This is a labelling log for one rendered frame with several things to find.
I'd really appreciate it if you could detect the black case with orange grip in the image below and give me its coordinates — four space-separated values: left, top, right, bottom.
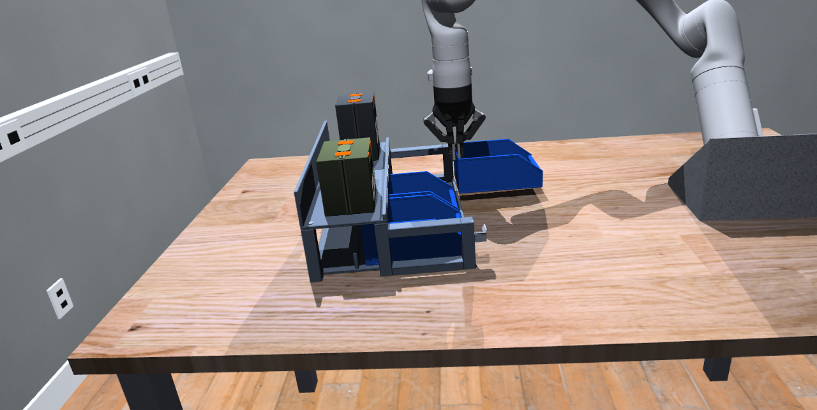
335 92 380 161

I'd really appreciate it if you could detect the grey metal shelf rack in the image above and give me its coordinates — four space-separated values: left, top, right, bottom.
294 121 487 282

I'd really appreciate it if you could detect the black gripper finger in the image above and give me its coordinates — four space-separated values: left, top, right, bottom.
456 109 486 158
423 112 456 161

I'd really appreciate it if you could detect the olive green case with orange latches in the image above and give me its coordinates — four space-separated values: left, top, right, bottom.
316 137 377 216

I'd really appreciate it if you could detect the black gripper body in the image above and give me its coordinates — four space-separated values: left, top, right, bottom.
432 83 475 127

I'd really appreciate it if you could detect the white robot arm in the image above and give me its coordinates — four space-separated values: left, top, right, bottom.
421 0 763 145

